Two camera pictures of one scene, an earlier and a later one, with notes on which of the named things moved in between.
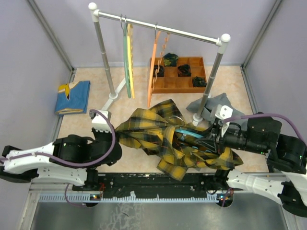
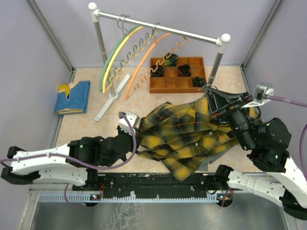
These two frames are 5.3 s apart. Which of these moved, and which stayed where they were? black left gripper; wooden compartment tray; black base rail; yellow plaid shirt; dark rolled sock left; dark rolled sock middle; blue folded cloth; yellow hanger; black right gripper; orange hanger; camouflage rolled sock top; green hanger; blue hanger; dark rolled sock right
Moved: blue hanger; yellow hanger; black right gripper; black left gripper; green hanger; orange hanger; yellow plaid shirt
Stayed: dark rolled sock left; blue folded cloth; wooden compartment tray; dark rolled sock right; dark rolled sock middle; black base rail; camouflage rolled sock top
